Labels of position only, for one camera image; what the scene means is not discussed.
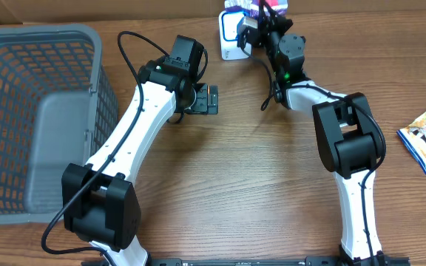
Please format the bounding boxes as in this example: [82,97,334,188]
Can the purple red snack pouch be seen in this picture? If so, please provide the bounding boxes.
[224,0,288,17]

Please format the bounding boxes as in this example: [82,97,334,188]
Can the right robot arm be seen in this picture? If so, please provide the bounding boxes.
[237,1,389,265]

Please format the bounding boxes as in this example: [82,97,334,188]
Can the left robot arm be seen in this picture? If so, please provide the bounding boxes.
[58,35,219,265]

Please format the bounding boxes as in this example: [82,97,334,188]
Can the white barcode scanner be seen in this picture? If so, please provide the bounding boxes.
[218,10,248,61]

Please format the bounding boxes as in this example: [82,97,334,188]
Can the grey plastic mesh basket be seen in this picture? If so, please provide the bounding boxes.
[0,24,118,225]

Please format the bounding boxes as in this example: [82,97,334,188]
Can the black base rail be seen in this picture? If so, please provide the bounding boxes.
[81,255,410,266]

